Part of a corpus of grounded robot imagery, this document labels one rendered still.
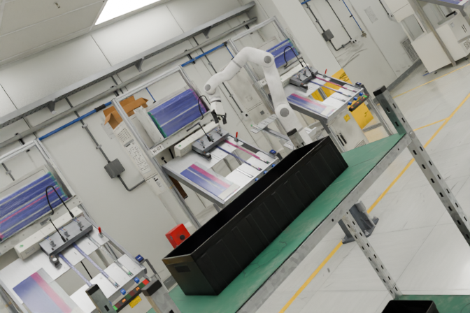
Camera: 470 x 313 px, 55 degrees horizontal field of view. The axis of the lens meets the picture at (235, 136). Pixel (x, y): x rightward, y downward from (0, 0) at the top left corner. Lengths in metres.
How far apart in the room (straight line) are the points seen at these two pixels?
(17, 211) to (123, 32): 3.14
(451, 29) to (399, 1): 0.89
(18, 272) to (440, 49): 6.39
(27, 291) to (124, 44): 3.49
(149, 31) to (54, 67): 1.33
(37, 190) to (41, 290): 0.72
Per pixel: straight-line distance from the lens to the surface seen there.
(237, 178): 3.68
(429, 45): 7.69
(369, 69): 8.44
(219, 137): 4.02
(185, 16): 6.48
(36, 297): 3.23
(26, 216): 3.48
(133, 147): 4.09
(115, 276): 3.18
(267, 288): 0.98
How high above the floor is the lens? 1.28
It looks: 3 degrees down
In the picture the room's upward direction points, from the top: 33 degrees counter-clockwise
